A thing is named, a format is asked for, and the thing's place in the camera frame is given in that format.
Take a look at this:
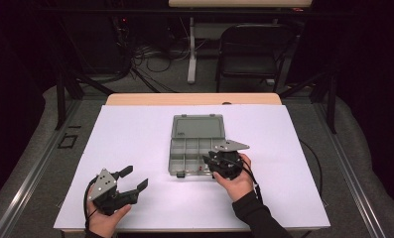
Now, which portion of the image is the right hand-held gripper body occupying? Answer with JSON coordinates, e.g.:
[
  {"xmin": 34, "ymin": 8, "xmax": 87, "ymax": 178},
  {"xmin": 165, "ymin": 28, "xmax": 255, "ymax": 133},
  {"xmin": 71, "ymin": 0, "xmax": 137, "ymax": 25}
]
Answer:
[{"xmin": 206, "ymin": 139, "xmax": 251, "ymax": 181}]

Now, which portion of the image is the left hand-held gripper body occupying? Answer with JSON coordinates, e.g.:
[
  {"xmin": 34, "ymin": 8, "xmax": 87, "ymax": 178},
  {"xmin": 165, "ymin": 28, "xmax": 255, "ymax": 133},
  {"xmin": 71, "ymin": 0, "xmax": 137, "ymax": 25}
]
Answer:
[{"xmin": 87, "ymin": 168, "xmax": 140, "ymax": 217}]

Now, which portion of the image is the grey plastic compartment box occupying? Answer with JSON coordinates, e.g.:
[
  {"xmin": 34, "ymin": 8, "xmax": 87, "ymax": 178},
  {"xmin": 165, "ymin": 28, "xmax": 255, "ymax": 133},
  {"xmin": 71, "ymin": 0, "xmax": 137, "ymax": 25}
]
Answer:
[{"xmin": 168, "ymin": 113, "xmax": 234, "ymax": 179}]

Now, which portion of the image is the person's right hand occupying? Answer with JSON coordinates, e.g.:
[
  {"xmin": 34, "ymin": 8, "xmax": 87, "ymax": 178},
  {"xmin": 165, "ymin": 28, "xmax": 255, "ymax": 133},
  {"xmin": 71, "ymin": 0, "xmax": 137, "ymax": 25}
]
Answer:
[{"xmin": 212, "ymin": 153, "xmax": 255, "ymax": 203}]

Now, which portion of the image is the person's left hand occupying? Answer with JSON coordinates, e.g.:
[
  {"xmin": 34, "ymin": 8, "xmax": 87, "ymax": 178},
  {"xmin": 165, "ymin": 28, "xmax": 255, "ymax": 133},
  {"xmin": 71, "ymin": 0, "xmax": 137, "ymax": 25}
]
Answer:
[{"xmin": 85, "ymin": 185, "xmax": 133, "ymax": 238}]

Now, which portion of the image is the white board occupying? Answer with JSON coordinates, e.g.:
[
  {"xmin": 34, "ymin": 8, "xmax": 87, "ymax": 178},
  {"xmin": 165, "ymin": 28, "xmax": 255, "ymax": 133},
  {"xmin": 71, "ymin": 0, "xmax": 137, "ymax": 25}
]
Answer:
[{"xmin": 53, "ymin": 104, "xmax": 331, "ymax": 231}]

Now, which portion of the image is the wooden table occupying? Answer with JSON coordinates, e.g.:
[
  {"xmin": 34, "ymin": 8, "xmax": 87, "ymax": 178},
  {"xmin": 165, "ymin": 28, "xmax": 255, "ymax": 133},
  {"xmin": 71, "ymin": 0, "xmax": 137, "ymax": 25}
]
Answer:
[{"xmin": 61, "ymin": 92, "xmax": 318, "ymax": 233}]

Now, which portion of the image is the black metal stand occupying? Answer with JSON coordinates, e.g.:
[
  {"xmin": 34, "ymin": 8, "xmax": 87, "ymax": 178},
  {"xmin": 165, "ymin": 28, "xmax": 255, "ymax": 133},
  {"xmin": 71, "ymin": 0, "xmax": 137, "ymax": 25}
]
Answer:
[
  {"xmin": 278, "ymin": 69, "xmax": 338, "ymax": 135},
  {"xmin": 54, "ymin": 69, "xmax": 115, "ymax": 131}
]

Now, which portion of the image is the black folding chair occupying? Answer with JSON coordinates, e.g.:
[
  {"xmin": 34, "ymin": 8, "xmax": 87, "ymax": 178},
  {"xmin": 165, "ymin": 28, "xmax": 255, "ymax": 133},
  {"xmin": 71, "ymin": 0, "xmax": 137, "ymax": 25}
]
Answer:
[{"xmin": 215, "ymin": 23, "xmax": 300, "ymax": 94}]

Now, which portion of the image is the white-legged desk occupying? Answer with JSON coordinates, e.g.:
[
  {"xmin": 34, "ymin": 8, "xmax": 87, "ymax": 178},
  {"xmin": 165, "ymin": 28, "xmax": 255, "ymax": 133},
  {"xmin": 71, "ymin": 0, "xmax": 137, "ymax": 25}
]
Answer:
[{"xmin": 168, "ymin": 0, "xmax": 314, "ymax": 85}]

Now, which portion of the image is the black horizontal bar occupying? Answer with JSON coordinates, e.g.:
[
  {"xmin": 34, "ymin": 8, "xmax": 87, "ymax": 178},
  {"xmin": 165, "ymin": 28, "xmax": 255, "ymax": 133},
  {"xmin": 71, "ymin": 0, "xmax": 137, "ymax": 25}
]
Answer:
[{"xmin": 35, "ymin": 7, "xmax": 354, "ymax": 17}]

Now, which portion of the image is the left hand-held gripper cable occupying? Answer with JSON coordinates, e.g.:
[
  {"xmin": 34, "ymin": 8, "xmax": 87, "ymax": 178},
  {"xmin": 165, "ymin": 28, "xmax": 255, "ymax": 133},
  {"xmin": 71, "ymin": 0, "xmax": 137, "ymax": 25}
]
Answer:
[{"xmin": 82, "ymin": 176, "xmax": 100, "ymax": 234}]

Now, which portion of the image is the hand-held gripper cable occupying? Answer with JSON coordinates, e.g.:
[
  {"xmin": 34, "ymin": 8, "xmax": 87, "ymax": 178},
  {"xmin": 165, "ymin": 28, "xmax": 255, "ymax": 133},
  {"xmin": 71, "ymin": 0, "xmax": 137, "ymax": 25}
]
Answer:
[
  {"xmin": 222, "ymin": 157, "xmax": 264, "ymax": 204},
  {"xmin": 82, "ymin": 176, "xmax": 100, "ymax": 234}
]

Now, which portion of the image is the right hand-held gripper cable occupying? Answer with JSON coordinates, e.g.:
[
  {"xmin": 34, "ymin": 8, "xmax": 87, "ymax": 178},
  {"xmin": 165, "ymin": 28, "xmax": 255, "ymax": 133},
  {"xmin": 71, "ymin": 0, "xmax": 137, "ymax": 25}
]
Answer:
[{"xmin": 222, "ymin": 157, "xmax": 264, "ymax": 204}]

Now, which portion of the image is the aluminium floor rail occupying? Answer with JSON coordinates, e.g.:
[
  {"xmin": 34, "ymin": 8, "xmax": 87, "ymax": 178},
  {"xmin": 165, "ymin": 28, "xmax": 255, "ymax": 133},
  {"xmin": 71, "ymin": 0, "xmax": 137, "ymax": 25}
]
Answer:
[
  {"xmin": 0, "ymin": 98, "xmax": 83, "ymax": 238},
  {"xmin": 311, "ymin": 102, "xmax": 388, "ymax": 238}
]

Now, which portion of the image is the thin black cable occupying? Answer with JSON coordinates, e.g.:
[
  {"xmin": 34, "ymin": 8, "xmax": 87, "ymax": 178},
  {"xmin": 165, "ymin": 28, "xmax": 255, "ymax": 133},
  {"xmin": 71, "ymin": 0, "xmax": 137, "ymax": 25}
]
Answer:
[{"xmin": 298, "ymin": 138, "xmax": 325, "ymax": 200}]

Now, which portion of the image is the bundle of floor cables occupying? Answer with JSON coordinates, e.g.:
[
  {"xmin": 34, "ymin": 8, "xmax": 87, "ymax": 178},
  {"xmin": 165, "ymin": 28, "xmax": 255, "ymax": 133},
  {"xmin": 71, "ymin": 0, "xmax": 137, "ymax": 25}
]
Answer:
[{"xmin": 116, "ymin": 14, "xmax": 193, "ymax": 94}]

